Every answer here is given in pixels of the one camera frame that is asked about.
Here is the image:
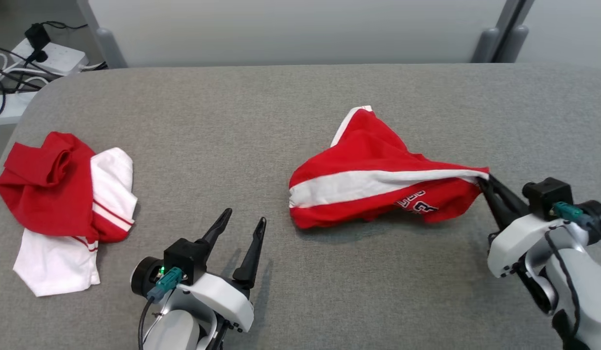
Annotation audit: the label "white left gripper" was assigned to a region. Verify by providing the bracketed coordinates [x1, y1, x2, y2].
[175, 208, 267, 335]

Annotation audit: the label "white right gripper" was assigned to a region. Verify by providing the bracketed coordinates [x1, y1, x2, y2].
[478, 174, 556, 279]

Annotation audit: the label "red Bulls 23 shorts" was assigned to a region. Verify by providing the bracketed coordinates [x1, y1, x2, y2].
[288, 105, 490, 230]

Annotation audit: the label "red and white t-shirt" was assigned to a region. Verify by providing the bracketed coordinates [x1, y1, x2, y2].
[0, 131, 138, 297]

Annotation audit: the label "grey partition foot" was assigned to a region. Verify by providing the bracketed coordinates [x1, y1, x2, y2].
[497, 24, 529, 64]
[95, 27, 129, 69]
[471, 27, 500, 64]

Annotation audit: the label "white power strip with sockets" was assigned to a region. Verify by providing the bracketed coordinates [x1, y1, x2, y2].
[9, 39, 89, 76]

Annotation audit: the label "plain white power strip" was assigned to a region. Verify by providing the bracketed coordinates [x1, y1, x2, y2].
[0, 92, 38, 126]

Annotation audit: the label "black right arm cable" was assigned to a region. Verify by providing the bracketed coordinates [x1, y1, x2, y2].
[543, 228, 584, 336]

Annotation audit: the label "white power cable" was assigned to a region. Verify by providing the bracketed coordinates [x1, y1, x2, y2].
[0, 52, 49, 94]

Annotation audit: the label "white power strip with cables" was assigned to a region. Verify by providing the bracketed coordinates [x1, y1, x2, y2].
[0, 21, 108, 122]

